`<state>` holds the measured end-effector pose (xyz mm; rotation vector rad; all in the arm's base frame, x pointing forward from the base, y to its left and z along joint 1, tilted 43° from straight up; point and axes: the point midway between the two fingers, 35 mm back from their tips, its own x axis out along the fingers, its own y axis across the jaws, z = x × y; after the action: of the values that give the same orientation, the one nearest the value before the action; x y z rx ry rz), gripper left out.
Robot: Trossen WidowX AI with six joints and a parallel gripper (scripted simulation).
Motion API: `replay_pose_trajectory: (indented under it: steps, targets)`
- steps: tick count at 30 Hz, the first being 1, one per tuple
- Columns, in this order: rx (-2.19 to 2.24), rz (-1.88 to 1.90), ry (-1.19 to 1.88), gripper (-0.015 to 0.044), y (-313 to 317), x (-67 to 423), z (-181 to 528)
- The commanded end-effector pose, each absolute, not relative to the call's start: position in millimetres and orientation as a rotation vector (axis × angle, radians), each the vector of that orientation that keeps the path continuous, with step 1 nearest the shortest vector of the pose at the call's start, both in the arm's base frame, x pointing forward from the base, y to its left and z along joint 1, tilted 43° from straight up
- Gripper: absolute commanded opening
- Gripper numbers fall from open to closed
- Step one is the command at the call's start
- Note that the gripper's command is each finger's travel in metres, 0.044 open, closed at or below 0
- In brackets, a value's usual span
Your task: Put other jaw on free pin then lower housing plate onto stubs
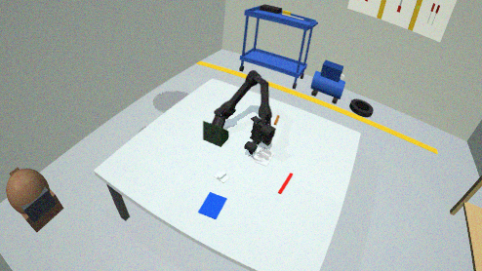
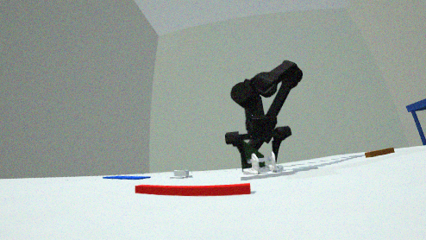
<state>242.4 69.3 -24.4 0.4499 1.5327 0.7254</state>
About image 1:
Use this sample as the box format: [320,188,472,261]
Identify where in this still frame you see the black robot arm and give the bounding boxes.
[210,70,276,146]

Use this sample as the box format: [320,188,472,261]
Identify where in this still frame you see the blue flat rectangular plate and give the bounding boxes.
[198,192,226,219]

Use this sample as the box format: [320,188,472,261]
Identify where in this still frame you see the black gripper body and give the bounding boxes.
[244,130,261,152]

